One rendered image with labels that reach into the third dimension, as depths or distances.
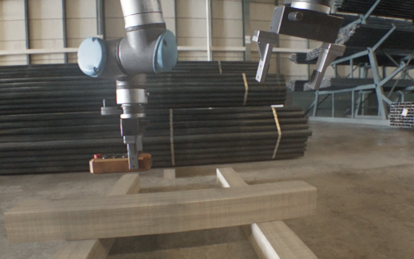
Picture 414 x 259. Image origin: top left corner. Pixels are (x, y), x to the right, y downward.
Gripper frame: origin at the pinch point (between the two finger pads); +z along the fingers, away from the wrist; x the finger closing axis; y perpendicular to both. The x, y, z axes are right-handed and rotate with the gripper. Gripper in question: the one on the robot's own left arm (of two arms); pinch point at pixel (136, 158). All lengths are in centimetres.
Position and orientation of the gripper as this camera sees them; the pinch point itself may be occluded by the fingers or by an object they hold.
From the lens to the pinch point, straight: 70.9
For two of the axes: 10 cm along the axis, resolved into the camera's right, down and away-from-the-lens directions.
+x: -1.4, -0.8, 9.9
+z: 0.3, 10.0, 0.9
